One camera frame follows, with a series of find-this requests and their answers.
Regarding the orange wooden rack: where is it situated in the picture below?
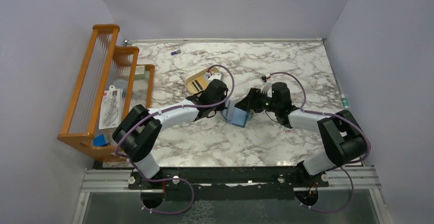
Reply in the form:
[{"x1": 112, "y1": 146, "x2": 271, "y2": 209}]
[{"x1": 57, "y1": 24, "x2": 139, "y2": 163}]

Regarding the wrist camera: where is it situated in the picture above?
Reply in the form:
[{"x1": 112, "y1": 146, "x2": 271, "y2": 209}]
[
  {"x1": 207, "y1": 72, "x2": 224, "y2": 82},
  {"x1": 261, "y1": 75, "x2": 273, "y2": 94}
]

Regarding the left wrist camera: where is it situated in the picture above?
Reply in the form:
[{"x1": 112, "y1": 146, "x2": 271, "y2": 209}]
[{"x1": 207, "y1": 72, "x2": 224, "y2": 82}]

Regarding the yellow oval tray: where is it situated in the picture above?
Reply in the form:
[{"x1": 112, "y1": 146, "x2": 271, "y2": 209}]
[{"x1": 185, "y1": 67, "x2": 223, "y2": 94}]

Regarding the teal card holder wallet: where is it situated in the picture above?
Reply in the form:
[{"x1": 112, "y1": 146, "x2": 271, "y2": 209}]
[{"x1": 221, "y1": 100, "x2": 254, "y2": 128}]

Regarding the green white marker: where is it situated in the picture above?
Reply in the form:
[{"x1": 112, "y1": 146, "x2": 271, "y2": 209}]
[{"x1": 341, "y1": 94, "x2": 349, "y2": 108}]

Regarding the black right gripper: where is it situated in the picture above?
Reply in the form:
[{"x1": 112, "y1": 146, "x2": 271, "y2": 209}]
[{"x1": 235, "y1": 87, "x2": 279, "y2": 113}]

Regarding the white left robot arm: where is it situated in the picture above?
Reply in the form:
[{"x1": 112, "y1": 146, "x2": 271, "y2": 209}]
[{"x1": 112, "y1": 79, "x2": 228, "y2": 189}]

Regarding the white packaged item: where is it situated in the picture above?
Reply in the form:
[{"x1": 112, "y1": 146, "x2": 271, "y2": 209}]
[{"x1": 98, "y1": 85, "x2": 123, "y2": 130}]

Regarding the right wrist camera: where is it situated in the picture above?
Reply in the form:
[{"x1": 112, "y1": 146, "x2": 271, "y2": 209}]
[{"x1": 261, "y1": 75, "x2": 273, "y2": 94}]

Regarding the blue object in rack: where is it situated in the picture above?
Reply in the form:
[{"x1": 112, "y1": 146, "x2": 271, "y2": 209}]
[{"x1": 92, "y1": 134, "x2": 109, "y2": 147}]

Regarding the small purple marker cap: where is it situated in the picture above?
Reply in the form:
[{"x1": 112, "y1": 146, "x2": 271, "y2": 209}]
[{"x1": 170, "y1": 50, "x2": 181, "y2": 55}]

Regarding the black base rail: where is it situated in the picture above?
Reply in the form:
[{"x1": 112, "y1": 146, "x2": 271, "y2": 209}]
[{"x1": 128, "y1": 166, "x2": 329, "y2": 201}]

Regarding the green white box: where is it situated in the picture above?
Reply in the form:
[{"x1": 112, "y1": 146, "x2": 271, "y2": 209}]
[{"x1": 134, "y1": 65, "x2": 147, "y2": 79}]

